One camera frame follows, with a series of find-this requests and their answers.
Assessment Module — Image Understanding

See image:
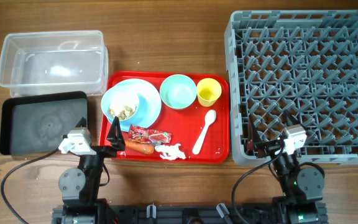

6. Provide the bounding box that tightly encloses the rice and peanuts pile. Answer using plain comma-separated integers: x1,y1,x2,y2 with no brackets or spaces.
108,105,137,121

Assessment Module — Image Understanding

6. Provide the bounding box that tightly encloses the grey dishwasher rack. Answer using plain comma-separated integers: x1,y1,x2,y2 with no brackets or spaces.
224,10,358,166

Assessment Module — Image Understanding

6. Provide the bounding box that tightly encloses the white tissue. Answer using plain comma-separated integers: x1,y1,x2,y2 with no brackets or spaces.
155,143,186,161

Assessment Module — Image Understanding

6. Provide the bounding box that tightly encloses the light blue bowl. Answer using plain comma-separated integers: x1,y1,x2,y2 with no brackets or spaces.
101,86,139,123

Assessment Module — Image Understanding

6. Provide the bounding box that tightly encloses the mint green bowl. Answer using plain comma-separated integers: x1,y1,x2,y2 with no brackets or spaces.
159,74,196,110

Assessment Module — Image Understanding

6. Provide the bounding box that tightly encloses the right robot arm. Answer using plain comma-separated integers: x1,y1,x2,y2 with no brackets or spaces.
246,110,328,223

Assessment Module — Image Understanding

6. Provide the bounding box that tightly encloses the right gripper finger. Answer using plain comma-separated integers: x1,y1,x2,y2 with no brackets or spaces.
283,110,303,127
247,114,262,149

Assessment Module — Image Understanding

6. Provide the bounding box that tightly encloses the light blue plate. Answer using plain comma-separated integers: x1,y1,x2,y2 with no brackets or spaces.
114,78,162,132

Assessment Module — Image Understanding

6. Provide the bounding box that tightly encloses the black tray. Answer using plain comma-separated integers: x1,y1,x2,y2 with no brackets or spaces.
0,91,88,156

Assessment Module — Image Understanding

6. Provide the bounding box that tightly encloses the yellow cup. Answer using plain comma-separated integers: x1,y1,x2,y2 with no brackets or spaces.
196,78,222,107

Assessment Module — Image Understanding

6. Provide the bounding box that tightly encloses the clear plastic bin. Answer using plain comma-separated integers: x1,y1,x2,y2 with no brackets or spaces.
0,30,109,97

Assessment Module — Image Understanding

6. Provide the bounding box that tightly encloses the white plastic spoon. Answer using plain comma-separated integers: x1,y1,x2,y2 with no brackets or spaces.
192,110,217,155

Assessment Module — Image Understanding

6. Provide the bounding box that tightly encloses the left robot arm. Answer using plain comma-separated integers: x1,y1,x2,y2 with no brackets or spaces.
52,118,126,224

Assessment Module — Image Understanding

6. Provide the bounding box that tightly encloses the red snack wrapper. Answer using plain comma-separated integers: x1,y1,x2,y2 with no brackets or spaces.
128,125,172,146

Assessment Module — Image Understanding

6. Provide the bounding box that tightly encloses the orange carrot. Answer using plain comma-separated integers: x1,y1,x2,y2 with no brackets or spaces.
124,140,155,155

